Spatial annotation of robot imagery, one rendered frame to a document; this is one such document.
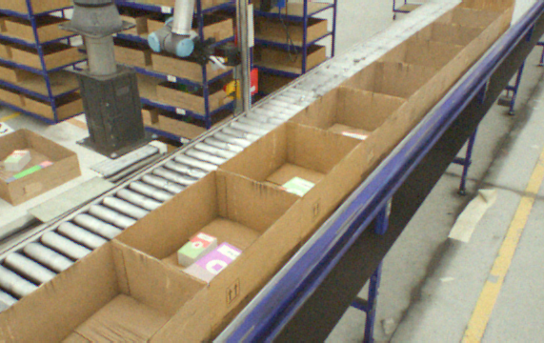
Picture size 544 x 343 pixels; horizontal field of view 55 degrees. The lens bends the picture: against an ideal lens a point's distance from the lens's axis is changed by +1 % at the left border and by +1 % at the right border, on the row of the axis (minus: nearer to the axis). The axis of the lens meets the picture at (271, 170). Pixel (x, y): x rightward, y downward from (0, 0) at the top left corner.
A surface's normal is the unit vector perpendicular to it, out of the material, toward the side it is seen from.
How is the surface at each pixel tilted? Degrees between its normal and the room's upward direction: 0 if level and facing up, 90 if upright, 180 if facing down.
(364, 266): 0
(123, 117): 90
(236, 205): 89
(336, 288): 0
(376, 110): 90
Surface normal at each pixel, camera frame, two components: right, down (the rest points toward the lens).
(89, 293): 0.84, 0.26
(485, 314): -0.01, -0.87
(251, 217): -0.54, 0.41
